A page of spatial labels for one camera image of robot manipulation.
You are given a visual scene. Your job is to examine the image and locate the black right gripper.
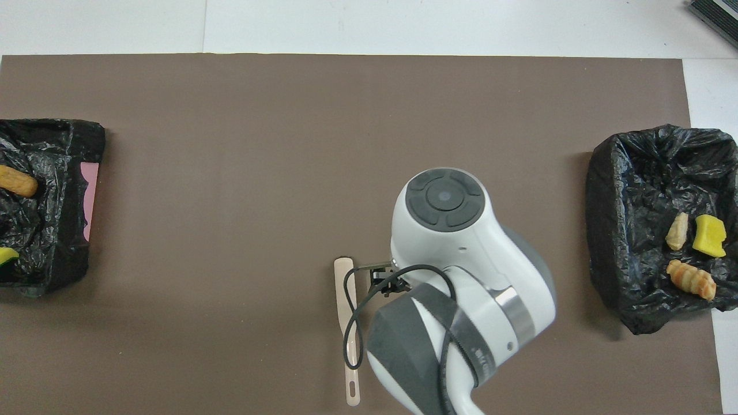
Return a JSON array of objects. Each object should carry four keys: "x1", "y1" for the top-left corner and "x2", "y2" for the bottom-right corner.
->
[{"x1": 369, "y1": 262, "x2": 412, "y2": 298}]

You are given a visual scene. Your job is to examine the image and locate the beige brush black bristles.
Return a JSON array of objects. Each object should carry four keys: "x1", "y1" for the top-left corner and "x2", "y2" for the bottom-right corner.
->
[{"x1": 334, "y1": 257, "x2": 362, "y2": 407}]

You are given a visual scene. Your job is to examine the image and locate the pale bread chunk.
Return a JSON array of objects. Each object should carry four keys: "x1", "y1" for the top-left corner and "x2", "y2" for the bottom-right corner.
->
[{"x1": 666, "y1": 212, "x2": 690, "y2": 251}]

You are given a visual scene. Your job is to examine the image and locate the orange striped pastry piece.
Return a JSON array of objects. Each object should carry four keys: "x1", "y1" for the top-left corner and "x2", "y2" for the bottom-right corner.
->
[{"x1": 667, "y1": 259, "x2": 717, "y2": 301}]

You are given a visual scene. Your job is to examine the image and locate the yellow sponge block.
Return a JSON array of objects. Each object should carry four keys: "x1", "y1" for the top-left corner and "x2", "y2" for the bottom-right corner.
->
[{"x1": 692, "y1": 214, "x2": 727, "y2": 258}]

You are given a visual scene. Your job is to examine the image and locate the brown bread roll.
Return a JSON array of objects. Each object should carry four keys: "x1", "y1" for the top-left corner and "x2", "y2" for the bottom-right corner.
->
[{"x1": 0, "y1": 165, "x2": 39, "y2": 198}]

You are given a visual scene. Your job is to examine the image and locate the black plastic trash bag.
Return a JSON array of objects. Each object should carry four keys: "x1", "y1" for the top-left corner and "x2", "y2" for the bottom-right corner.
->
[
  {"x1": 585, "y1": 124, "x2": 738, "y2": 335},
  {"x1": 0, "y1": 118, "x2": 106, "y2": 299}
]

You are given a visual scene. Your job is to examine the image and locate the pink plastic bin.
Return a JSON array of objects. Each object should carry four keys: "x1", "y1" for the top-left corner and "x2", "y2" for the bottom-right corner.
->
[{"x1": 80, "y1": 162, "x2": 100, "y2": 243}]

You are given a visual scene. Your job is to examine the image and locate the brown table mat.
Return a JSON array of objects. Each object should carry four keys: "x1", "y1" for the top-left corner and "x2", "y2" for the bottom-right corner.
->
[{"x1": 0, "y1": 54, "x2": 724, "y2": 415}]

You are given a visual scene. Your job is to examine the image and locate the black ribbed object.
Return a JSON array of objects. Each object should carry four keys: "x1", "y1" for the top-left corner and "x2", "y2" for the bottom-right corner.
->
[{"x1": 686, "y1": 0, "x2": 738, "y2": 50}]

